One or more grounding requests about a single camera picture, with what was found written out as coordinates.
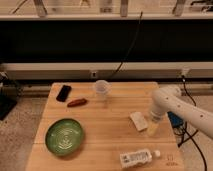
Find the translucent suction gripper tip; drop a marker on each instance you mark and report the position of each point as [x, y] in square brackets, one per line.
[152, 128]

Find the white sponge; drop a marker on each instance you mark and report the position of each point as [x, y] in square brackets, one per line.
[139, 121]

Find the white plastic bottle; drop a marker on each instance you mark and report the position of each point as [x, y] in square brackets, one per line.
[139, 157]

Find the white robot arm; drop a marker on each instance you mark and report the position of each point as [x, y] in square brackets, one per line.
[167, 99]

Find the green ceramic bowl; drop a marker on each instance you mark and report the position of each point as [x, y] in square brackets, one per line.
[64, 137]

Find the blue plug connector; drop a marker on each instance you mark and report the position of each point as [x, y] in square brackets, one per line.
[175, 120]

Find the clear plastic cup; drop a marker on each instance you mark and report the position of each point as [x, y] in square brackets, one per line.
[101, 88]

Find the brown sausage toy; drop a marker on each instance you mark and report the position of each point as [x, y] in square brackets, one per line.
[77, 102]

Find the black smartphone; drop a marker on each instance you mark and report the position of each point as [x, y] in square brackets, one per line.
[63, 94]

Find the black equipment at left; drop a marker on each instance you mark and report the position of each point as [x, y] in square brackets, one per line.
[7, 103]

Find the white wall outlet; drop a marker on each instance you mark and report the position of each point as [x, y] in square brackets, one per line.
[94, 74]

